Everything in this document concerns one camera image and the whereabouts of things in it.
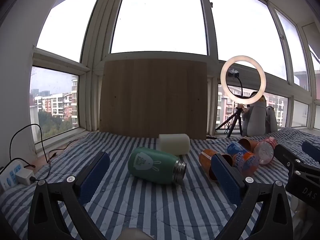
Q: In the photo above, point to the phone holder with gooseneck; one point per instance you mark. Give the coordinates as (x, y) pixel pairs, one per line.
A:
(233, 74)

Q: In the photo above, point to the orange paper cup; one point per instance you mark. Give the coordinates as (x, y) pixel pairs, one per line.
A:
(206, 160)

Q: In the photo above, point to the grey penguin plush toy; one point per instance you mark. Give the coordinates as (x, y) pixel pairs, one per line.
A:
(257, 120)

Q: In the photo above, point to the blue and orange cup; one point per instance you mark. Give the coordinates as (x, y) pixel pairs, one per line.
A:
(246, 162)

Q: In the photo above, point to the blue striped blanket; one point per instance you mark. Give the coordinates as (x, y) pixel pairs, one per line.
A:
(155, 205)

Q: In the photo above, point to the white charger plug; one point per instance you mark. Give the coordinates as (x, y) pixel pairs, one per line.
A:
(24, 177)

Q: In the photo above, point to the brown paper cup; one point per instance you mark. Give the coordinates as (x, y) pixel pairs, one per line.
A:
(248, 143)

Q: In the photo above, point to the white power strip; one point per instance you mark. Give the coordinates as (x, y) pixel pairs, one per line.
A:
(8, 176)

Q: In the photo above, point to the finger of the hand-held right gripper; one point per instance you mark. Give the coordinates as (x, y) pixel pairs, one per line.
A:
(311, 150)
(287, 156)

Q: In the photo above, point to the green rabbit print cup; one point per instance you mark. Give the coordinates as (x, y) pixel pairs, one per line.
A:
(153, 165)

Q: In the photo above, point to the red and white cup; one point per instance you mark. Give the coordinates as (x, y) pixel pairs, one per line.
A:
(265, 151)

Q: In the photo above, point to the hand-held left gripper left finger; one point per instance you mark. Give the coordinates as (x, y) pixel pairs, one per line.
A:
(96, 173)

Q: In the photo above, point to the wooden board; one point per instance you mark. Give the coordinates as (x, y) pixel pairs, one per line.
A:
(153, 97)

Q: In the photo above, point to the black tripod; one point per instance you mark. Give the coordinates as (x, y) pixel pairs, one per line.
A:
(236, 121)

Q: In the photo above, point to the white translucent plastic cup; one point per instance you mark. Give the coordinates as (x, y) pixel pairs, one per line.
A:
(175, 143)

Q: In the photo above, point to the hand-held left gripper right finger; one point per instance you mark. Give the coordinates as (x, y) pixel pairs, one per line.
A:
(226, 177)

